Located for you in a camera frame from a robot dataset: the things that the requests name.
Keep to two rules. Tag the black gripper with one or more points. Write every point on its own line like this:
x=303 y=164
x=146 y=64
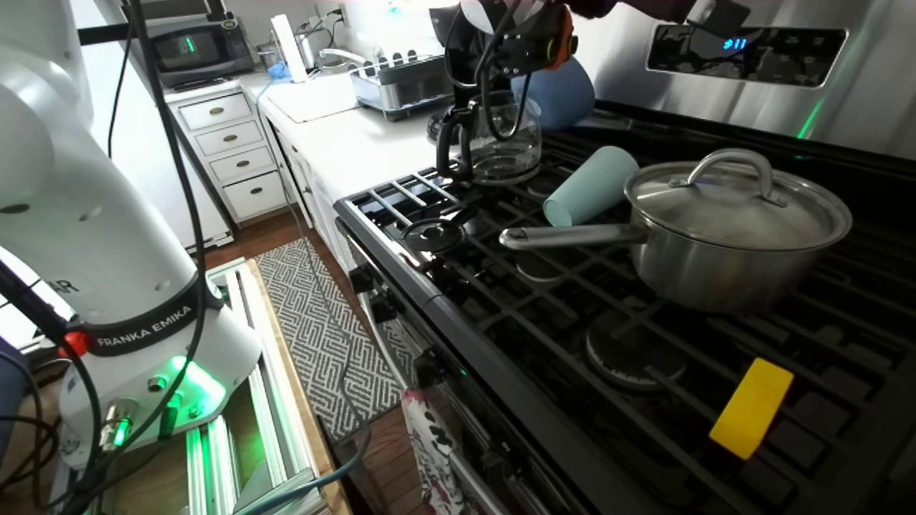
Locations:
x=631 y=5

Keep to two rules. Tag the blue bowl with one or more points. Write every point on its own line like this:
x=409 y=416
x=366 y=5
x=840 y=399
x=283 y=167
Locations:
x=561 y=95

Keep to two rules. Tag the silver pot lid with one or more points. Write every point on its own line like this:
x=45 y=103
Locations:
x=732 y=214

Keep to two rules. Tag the teal plastic cup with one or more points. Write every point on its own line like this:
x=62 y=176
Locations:
x=589 y=187

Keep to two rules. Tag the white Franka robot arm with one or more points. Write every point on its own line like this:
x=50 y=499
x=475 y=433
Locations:
x=57 y=209

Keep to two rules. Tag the stove digital display panel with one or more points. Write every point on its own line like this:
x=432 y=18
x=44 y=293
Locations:
x=791 y=58

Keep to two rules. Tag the silver toaster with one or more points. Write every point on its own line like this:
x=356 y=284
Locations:
x=400 y=85

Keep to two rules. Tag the round black burner cap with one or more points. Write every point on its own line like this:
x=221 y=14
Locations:
x=632 y=352

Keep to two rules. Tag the white kitchen counter cabinet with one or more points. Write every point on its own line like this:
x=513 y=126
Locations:
x=362 y=151

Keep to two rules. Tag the yellow sponge block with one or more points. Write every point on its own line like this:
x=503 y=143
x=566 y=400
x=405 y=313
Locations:
x=751 y=407

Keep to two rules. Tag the white cutting board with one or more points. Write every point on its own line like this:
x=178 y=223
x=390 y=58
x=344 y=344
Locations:
x=309 y=101

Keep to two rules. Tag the white upright bottle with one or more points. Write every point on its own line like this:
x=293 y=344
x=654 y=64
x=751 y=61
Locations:
x=289 y=45

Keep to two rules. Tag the black gas stove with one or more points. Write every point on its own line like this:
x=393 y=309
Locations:
x=572 y=429

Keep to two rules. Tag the white drawer cabinet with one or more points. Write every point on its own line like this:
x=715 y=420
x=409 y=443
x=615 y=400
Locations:
x=233 y=151

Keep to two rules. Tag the grey patterned rug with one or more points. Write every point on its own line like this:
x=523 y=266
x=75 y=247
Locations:
x=330 y=344

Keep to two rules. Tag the black microwave oven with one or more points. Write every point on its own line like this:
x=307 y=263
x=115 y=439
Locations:
x=204 y=45

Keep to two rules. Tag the printed dish towel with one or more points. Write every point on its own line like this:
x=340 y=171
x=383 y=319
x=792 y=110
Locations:
x=432 y=457

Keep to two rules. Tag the black horizontal bar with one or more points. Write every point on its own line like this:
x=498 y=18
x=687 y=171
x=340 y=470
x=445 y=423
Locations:
x=104 y=31

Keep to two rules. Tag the aluminium frame base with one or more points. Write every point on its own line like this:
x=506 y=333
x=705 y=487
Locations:
x=273 y=409

